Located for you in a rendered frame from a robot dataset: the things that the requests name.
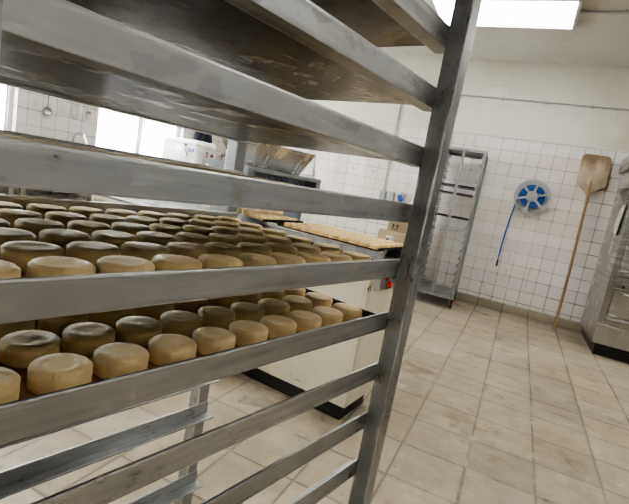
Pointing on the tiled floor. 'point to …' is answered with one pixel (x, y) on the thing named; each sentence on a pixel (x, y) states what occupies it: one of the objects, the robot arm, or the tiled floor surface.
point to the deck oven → (623, 273)
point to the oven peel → (595, 165)
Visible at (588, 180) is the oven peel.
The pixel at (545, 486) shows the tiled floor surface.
